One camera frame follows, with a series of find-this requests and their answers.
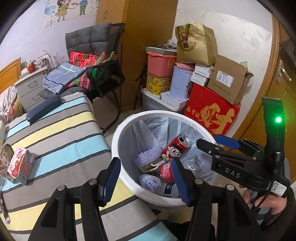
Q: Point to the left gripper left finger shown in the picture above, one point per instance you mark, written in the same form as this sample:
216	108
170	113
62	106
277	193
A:
57	220

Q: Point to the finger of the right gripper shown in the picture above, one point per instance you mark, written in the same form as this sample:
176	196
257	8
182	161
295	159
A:
243	145
214	150

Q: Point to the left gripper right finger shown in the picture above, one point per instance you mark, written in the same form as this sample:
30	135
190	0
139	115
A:
219	213

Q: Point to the clear plastic bottle red label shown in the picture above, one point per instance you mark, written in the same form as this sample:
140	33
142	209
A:
188	165

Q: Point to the red cartoon drink can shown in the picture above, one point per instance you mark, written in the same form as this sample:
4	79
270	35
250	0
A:
176	147

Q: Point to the red white milk carton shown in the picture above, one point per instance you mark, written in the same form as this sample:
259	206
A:
21	165

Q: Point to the lavender foam roller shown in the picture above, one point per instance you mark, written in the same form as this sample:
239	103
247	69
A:
147	157
149	182

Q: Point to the patterned paper cup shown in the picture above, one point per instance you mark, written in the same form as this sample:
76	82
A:
6	157

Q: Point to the white yogurt cup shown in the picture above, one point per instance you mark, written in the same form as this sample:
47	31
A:
167	190

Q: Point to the cream paper tissue roll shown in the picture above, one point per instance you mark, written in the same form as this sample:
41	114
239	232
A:
152	167

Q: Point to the white trash bin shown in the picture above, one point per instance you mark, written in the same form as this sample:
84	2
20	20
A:
136	188

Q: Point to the person's right hand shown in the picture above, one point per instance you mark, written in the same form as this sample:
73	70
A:
275	203

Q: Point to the red gold gift box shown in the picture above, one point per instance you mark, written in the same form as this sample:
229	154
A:
211	110

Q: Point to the striped tablecloth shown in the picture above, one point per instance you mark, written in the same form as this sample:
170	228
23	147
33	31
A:
70	149

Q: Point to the brown cardboard box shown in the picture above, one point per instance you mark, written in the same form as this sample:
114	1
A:
229	79

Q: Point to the grey lidded storage box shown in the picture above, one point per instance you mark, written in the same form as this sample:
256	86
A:
153	102

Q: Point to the wooden door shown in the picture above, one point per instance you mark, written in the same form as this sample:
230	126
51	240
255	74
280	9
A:
278	82

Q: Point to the stacked white medicine boxes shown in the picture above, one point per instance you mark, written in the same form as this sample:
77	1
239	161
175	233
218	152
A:
201	74

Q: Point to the lavender cylindrical box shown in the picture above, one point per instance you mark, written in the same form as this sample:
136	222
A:
181	83

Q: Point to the yellow patterned tin box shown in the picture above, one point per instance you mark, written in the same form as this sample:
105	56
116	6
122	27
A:
157	85

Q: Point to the pink plastic storage bin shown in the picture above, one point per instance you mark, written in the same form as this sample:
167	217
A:
160	65

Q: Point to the dark blue glasses case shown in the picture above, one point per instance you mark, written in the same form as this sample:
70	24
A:
42	109

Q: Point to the gold paper gift bag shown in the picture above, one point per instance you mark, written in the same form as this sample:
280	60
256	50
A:
196	44

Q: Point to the pink pillow bedding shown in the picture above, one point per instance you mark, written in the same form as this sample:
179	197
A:
10	105

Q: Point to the black office chair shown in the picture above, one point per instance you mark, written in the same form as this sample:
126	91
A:
106	78

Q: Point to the grey bedside drawer cabinet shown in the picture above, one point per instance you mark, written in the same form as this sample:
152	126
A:
29	87

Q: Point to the folded blue plaid cloth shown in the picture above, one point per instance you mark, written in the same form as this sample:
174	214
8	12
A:
57	80

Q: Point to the tall wooden wardrobe right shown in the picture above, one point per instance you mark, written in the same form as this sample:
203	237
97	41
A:
147	24

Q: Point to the wooden bed headboard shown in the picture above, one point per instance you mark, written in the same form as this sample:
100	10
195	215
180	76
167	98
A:
10	74

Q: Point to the grey quilted chair cushion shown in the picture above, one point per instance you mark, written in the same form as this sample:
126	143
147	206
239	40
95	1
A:
90	40

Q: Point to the cartoon couple wall sticker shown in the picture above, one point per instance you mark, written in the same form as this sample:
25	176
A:
58	11

